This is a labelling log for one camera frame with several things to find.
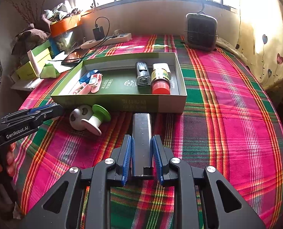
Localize orange box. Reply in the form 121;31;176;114
50;14;82;38

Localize pink and mint clip holder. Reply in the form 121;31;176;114
88;74;102;93

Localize blue packet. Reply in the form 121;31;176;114
80;69;100;83

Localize brown checked cloth bag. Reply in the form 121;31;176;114
13;24;50;53

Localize green and white spool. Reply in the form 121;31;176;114
81;104;111;136

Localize green tissue packet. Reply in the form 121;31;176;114
40;62;61;79

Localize yellow-green box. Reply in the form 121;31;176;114
16;62;40;80

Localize white round panda toy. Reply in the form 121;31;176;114
69;104;93;131

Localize white tube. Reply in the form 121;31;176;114
27;50;42;75

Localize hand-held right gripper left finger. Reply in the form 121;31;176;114
24;135;135;229

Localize shallow green cardboard box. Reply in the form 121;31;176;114
51;52;188;113

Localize person's left hand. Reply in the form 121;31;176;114
0;144;16;194

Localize black smartphone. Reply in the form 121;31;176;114
61;48;89;65

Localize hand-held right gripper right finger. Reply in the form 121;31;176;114
150;135;267;229

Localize black bike light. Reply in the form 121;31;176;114
135;62;152;86

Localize cream curtain with hearts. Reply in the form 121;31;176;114
235;0;283;93

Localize green flat box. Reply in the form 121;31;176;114
30;39;52;60

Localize blue and green box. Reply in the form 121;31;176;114
48;30;83;53

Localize white power bank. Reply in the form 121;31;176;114
152;63;172;79

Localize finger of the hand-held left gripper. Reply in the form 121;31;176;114
1;113;59;127
2;103;65;123

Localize red lidded jar green label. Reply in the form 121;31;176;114
151;68;172;95

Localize black charger with cable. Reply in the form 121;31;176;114
76;17;115;59

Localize white power strip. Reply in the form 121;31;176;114
81;33;132;49

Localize black rectangular case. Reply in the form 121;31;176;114
131;113;154;177

